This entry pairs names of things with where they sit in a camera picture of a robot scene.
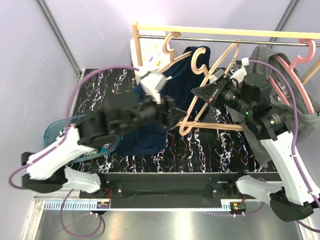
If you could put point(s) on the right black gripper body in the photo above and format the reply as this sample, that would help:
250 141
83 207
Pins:
227 94

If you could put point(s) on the white box with stickers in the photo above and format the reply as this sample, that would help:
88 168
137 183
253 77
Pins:
152 53

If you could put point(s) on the metal clothes rail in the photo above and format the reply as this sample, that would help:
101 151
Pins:
237 41

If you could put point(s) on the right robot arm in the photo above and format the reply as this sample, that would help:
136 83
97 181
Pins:
290 201

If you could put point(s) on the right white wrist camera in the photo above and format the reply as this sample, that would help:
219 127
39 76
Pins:
239 70

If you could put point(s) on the wooden clothes rack frame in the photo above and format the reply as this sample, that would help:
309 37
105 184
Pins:
305 39

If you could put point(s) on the grey shorts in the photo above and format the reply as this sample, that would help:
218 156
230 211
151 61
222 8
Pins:
307 122

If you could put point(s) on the blue transparent plastic bin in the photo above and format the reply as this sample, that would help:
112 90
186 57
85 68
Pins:
52 132

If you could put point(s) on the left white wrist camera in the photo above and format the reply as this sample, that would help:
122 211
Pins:
152 83

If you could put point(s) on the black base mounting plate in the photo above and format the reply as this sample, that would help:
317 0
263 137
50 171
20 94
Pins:
161 192

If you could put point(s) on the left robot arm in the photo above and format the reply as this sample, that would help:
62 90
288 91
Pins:
47 171

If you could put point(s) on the colourful comic print shorts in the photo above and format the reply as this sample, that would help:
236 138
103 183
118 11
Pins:
103 149

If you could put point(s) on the navy blue shorts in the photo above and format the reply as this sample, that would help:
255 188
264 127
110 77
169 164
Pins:
154 106

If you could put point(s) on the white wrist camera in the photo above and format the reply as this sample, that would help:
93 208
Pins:
152 83
239 70

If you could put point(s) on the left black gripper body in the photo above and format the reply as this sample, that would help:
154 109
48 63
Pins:
165 120

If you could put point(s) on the grey booklet with label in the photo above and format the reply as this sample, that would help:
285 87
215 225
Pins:
216 75

